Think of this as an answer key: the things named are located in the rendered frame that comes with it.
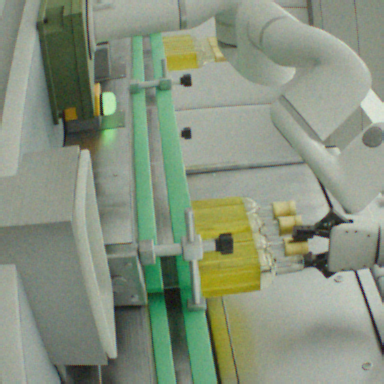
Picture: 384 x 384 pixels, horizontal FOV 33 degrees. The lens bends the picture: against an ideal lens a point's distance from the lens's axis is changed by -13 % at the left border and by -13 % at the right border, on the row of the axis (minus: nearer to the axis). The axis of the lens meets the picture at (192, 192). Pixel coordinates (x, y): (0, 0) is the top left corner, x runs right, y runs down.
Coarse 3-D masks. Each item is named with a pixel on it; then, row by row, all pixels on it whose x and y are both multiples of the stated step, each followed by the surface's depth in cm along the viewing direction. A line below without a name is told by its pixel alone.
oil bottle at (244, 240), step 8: (240, 232) 123; (248, 232) 122; (256, 232) 122; (240, 240) 120; (248, 240) 120; (256, 240) 120; (264, 240) 120; (240, 248) 118; (248, 248) 118; (256, 248) 118; (264, 248) 119
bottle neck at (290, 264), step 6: (276, 258) 117; (282, 258) 116; (288, 258) 116; (294, 258) 116; (300, 258) 116; (282, 264) 115; (288, 264) 115; (294, 264) 115; (300, 264) 116; (282, 270) 115; (288, 270) 116; (294, 270) 116; (300, 270) 116
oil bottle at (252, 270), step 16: (208, 256) 116; (224, 256) 116; (240, 256) 116; (256, 256) 115; (272, 256) 116; (208, 272) 113; (224, 272) 113; (240, 272) 113; (256, 272) 113; (272, 272) 114; (208, 288) 114; (224, 288) 114; (240, 288) 115; (256, 288) 115
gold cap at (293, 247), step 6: (288, 240) 121; (294, 240) 121; (300, 240) 121; (306, 240) 121; (288, 246) 120; (294, 246) 120; (300, 246) 121; (306, 246) 121; (288, 252) 121; (294, 252) 121; (300, 252) 121; (306, 252) 121
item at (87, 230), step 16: (80, 160) 81; (80, 176) 78; (80, 192) 75; (80, 208) 72; (96, 208) 89; (80, 224) 72; (96, 224) 90; (80, 240) 72; (96, 240) 91; (80, 256) 74; (96, 256) 92; (96, 272) 94; (96, 288) 75; (96, 304) 76; (112, 304) 92; (96, 320) 79; (112, 320) 89; (112, 336) 86; (112, 352) 81
